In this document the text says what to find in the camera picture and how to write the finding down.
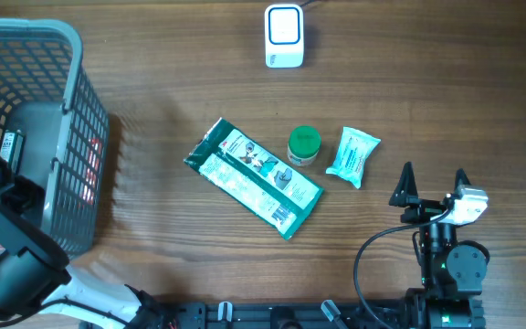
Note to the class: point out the grey plastic laundry basket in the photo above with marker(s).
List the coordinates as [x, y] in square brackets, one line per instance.
[46, 94]

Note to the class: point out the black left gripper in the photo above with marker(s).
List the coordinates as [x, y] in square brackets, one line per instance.
[33, 193]

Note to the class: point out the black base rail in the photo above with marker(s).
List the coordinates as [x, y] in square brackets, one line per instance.
[328, 314]

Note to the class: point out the mint toilet wipes pack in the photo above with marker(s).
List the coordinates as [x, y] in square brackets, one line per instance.
[354, 149]

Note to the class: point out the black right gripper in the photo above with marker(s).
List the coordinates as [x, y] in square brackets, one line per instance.
[405, 195]

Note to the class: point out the white barcode scanner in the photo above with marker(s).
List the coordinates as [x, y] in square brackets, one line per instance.
[284, 36]

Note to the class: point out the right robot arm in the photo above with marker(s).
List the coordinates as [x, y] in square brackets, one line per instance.
[452, 271]

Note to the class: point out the green lid jar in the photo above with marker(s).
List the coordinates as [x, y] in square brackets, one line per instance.
[303, 145]

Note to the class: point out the red tissue pack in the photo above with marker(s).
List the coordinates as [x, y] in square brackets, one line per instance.
[92, 171]

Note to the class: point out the small black white box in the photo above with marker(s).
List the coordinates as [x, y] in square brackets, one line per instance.
[11, 149]

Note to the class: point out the green white wipes packet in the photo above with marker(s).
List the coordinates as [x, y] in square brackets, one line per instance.
[256, 178]

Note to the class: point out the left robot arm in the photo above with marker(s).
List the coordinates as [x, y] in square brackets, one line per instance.
[36, 277]

